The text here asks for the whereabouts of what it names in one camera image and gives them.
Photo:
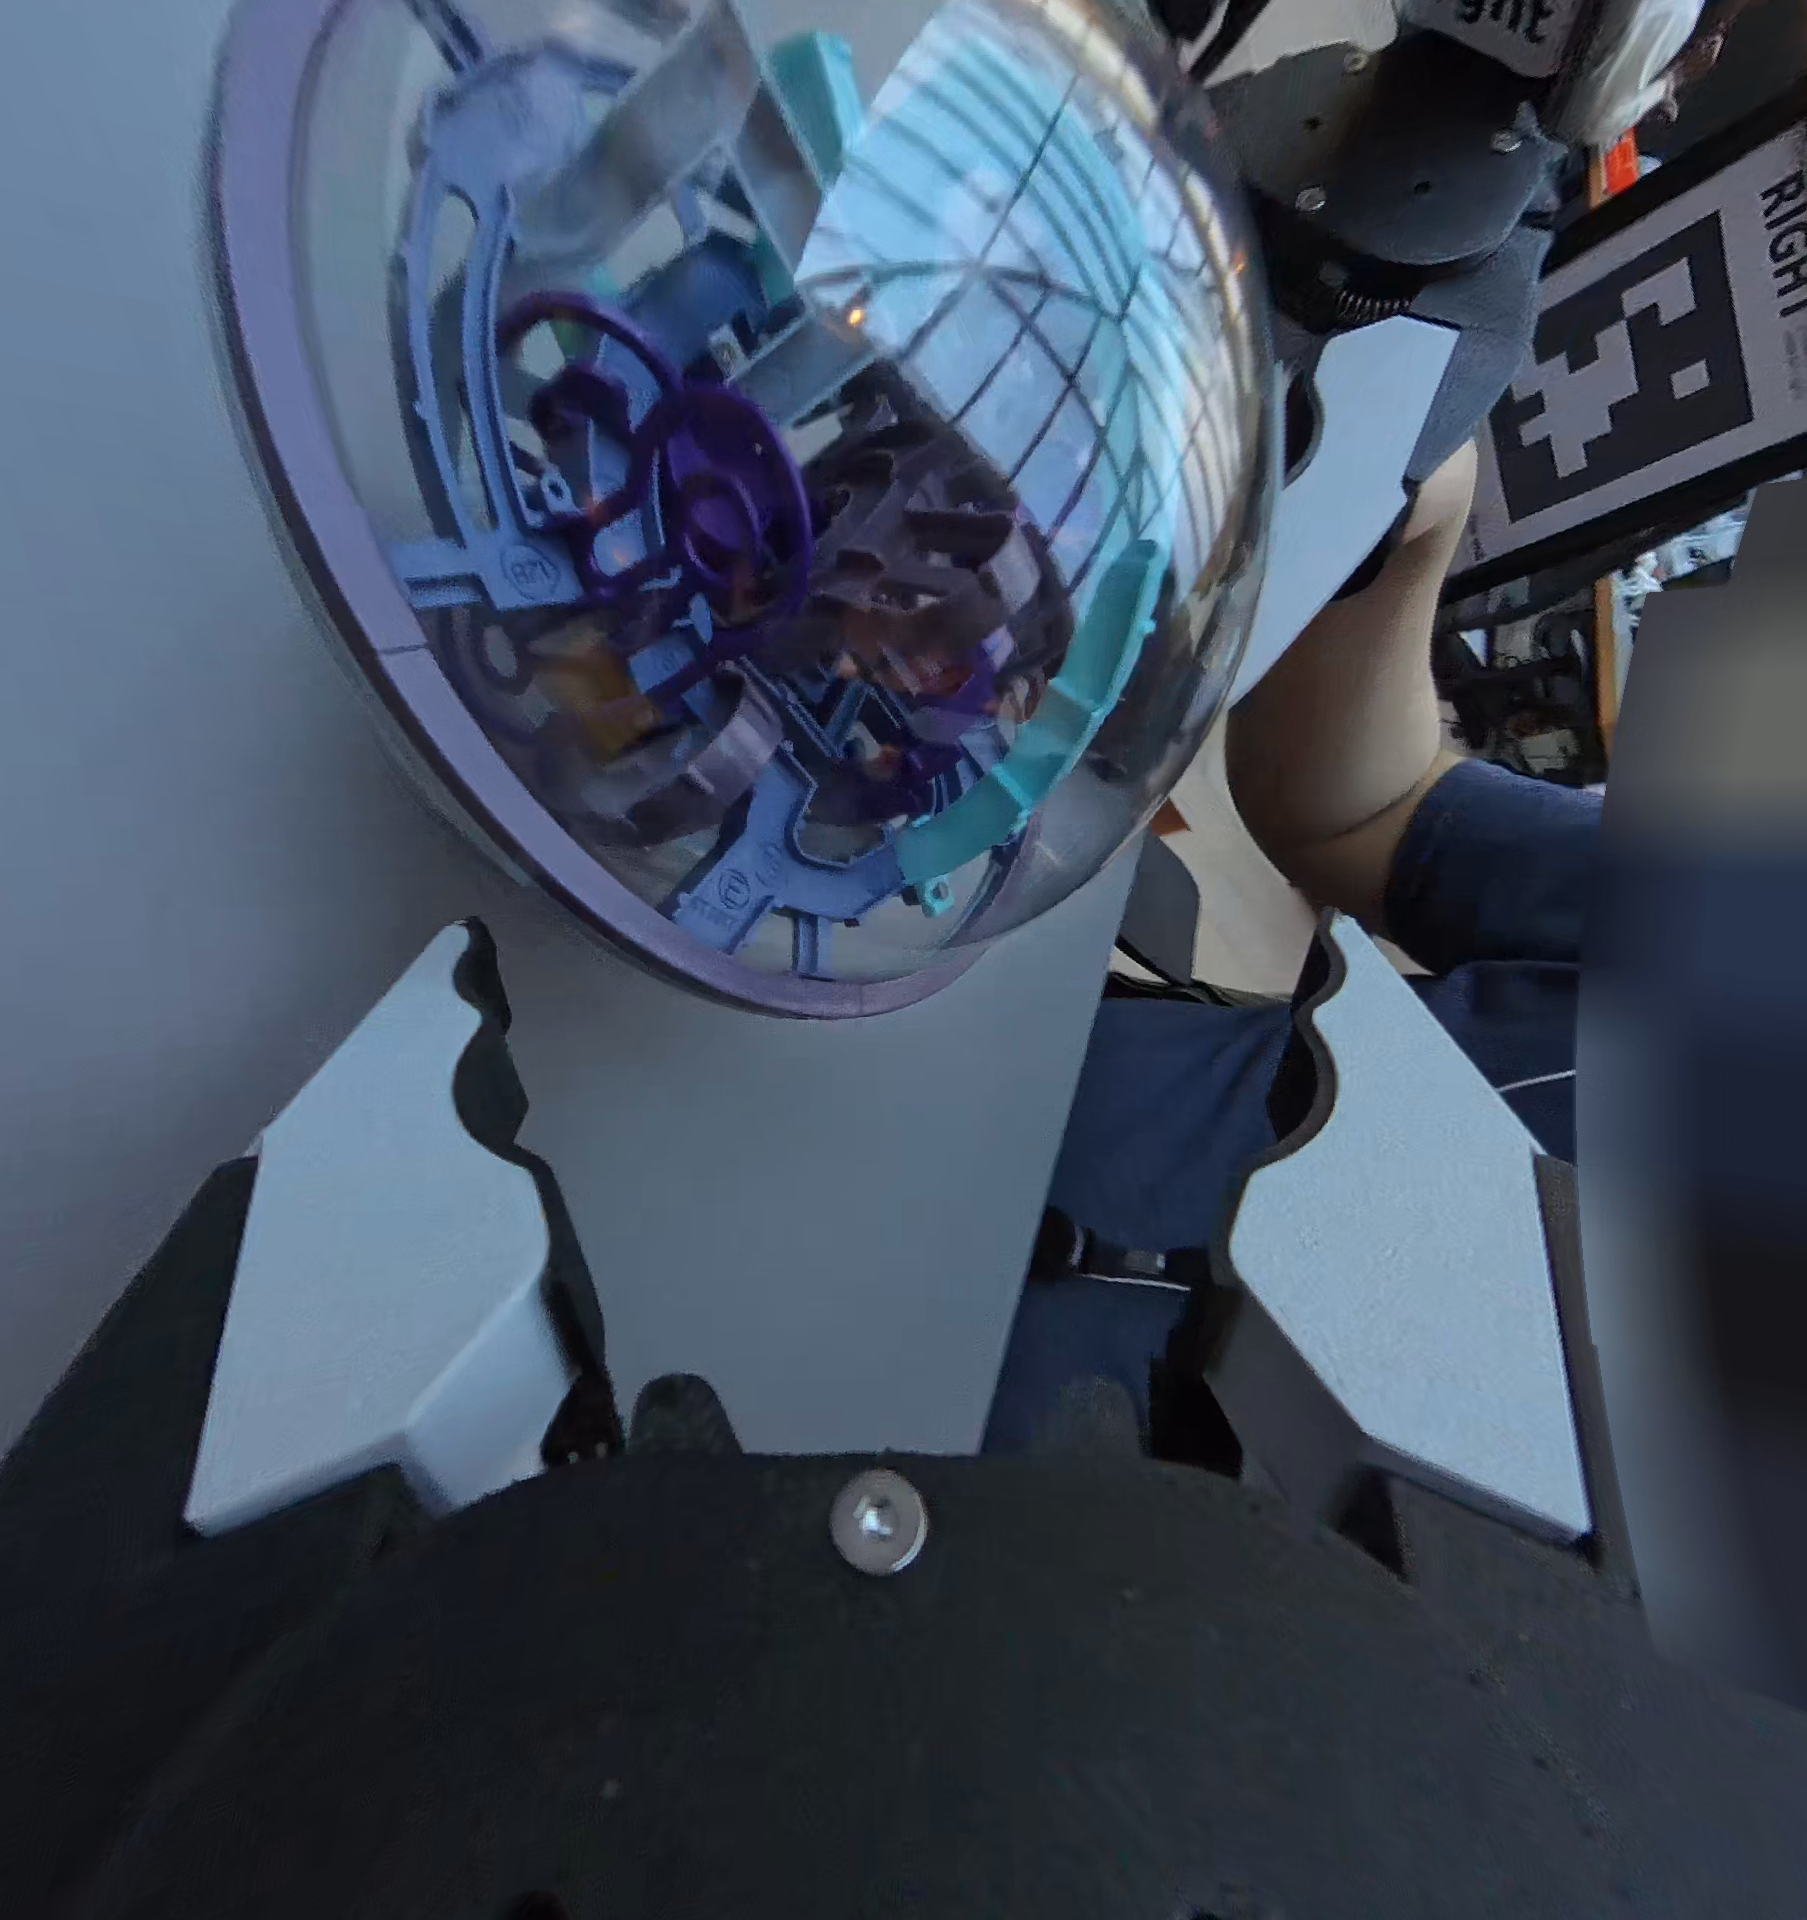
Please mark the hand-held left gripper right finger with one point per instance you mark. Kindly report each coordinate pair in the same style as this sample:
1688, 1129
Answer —
1414, 1247

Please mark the person's blue sleeve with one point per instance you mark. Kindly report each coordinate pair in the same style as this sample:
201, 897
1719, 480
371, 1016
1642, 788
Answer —
1488, 855

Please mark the person's right forearm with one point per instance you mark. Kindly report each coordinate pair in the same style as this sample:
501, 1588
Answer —
1339, 722

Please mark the person's blue jeans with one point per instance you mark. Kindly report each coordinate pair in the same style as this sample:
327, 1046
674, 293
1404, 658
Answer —
1173, 1096

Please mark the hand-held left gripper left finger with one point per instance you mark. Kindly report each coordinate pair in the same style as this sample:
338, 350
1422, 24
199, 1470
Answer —
378, 1229

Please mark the clear plastic maze ball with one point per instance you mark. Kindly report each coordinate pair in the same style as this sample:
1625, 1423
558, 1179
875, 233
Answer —
723, 496

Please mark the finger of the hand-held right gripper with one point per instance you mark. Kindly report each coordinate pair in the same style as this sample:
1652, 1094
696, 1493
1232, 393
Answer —
1354, 451

